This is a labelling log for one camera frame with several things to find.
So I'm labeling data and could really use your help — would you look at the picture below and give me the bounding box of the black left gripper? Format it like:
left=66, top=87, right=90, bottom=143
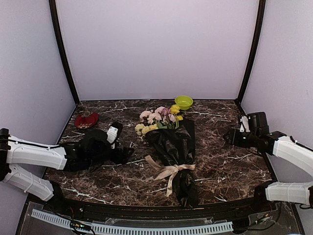
left=88, top=141, right=134, bottom=167

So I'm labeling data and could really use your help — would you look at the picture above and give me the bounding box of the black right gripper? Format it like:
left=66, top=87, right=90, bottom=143
left=224, top=128, right=259, bottom=148

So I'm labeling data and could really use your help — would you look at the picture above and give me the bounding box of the pink fake flower stem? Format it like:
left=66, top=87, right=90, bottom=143
left=154, top=106, right=176, bottom=126
left=139, top=110, right=162, bottom=124

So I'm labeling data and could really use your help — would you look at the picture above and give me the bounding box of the beige ribbon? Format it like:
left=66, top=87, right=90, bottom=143
left=144, top=155, right=196, bottom=197

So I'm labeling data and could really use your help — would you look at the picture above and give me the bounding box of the black wrapping paper sheet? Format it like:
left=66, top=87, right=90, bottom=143
left=145, top=119, right=199, bottom=208

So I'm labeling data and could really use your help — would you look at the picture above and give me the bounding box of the yellow fake flower stem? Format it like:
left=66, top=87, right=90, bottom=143
left=170, top=104, right=183, bottom=128

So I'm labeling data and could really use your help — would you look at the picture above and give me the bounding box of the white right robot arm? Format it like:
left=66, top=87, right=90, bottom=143
left=223, top=112, right=313, bottom=212

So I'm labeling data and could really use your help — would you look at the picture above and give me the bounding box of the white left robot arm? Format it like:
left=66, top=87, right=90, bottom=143
left=0, top=126, right=134, bottom=213

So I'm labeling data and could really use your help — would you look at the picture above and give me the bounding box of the red decorated plate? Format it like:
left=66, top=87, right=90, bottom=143
left=74, top=112, right=99, bottom=129

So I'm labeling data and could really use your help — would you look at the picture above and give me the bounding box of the left circuit board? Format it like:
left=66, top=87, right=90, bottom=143
left=69, top=220, right=92, bottom=232

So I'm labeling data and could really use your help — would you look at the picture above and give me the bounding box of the green bowl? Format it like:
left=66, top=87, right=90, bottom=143
left=175, top=95, right=194, bottom=110

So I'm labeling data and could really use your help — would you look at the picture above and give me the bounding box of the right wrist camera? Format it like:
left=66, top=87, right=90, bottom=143
left=239, top=115, right=250, bottom=133

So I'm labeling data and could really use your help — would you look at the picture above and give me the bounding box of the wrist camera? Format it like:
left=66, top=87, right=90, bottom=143
left=239, top=115, right=250, bottom=133
left=107, top=122, right=123, bottom=149

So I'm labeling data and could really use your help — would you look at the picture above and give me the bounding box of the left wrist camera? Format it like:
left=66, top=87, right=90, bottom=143
left=107, top=122, right=123, bottom=149

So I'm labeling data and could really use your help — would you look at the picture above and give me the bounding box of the black front rail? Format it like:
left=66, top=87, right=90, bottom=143
left=66, top=198, right=255, bottom=220

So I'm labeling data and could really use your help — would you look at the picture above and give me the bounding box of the black frame post right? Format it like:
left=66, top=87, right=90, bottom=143
left=237, top=0, right=266, bottom=104

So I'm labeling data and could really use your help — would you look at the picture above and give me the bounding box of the black frame post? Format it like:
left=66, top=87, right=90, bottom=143
left=237, top=0, right=266, bottom=104
left=48, top=0, right=80, bottom=106

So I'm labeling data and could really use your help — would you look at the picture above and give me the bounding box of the white cable duct strip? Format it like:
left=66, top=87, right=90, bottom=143
left=31, top=209, right=234, bottom=235

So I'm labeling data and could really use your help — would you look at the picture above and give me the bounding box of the black frame post left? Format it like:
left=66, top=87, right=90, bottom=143
left=48, top=0, right=80, bottom=106

